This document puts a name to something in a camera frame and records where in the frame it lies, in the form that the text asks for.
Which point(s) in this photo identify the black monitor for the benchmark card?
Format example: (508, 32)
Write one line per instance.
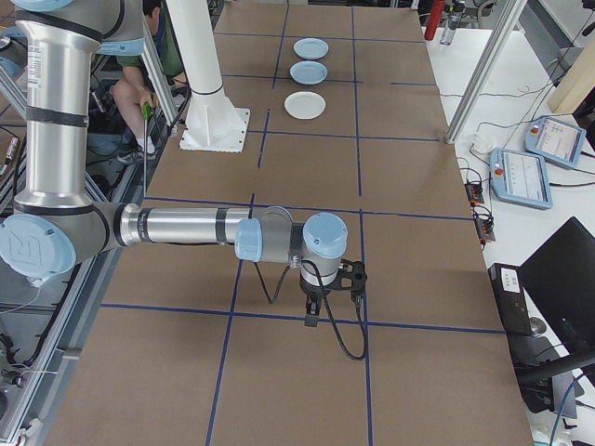
(567, 288)

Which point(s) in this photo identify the small black orange relay box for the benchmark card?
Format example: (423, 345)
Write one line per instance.
(485, 231)
(475, 192)

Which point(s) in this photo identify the aluminium profile post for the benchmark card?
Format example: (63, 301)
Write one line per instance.
(483, 69)

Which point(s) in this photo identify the person in green shirt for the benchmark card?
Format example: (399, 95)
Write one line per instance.
(165, 46)

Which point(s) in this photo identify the black computer box white label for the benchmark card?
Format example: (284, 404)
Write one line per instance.
(511, 297)

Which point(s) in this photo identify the light wooden board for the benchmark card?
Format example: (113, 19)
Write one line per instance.
(576, 83)

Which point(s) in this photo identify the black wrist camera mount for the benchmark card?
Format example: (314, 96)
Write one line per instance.
(353, 276)

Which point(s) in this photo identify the blue teach pendant tablet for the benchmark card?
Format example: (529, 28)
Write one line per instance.
(520, 179)
(555, 141)

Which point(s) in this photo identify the bare person forearm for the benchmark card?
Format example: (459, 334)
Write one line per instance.
(139, 80)

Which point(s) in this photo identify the black monitor stand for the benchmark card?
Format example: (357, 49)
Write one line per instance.
(548, 369)

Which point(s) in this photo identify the white round plate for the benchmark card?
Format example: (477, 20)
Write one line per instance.
(304, 106)

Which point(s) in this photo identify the clear bottle with black cap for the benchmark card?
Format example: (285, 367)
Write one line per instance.
(451, 25)

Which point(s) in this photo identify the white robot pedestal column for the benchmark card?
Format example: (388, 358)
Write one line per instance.
(197, 46)

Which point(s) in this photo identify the bare person hand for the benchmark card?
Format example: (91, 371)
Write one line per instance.
(149, 96)

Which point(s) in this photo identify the light blue round plate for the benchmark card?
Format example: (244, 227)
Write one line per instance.
(311, 48)
(308, 73)

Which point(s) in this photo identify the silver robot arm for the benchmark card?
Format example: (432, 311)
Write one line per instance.
(186, 227)

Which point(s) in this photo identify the white square base plate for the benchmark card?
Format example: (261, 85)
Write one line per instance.
(242, 123)

